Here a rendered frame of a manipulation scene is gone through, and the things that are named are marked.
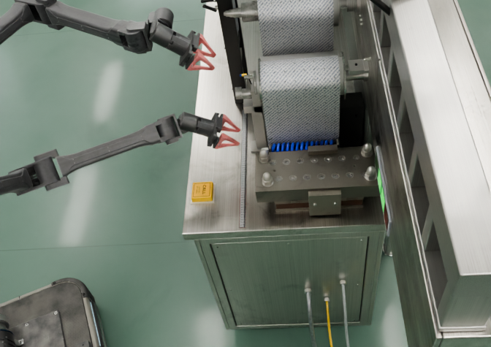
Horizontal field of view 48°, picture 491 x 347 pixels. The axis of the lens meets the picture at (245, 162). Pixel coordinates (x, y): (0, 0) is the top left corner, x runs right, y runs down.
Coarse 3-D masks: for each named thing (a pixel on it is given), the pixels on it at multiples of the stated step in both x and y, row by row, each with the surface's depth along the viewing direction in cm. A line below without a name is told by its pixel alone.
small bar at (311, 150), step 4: (308, 148) 178; (312, 148) 178; (316, 148) 178; (320, 148) 177; (324, 148) 177; (328, 148) 177; (332, 148) 177; (336, 148) 177; (308, 152) 177; (312, 152) 177; (316, 152) 177; (320, 152) 177; (324, 152) 177; (328, 152) 177; (332, 152) 177; (336, 152) 177
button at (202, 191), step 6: (192, 186) 190; (198, 186) 189; (204, 186) 189; (210, 186) 188; (192, 192) 188; (198, 192) 188; (204, 192) 187; (210, 192) 187; (192, 198) 186; (198, 198) 186; (204, 198) 186; (210, 198) 186
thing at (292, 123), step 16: (272, 112) 172; (288, 112) 172; (304, 112) 172; (320, 112) 172; (336, 112) 172; (272, 128) 178; (288, 128) 178; (304, 128) 178; (320, 128) 177; (336, 128) 177; (272, 144) 184
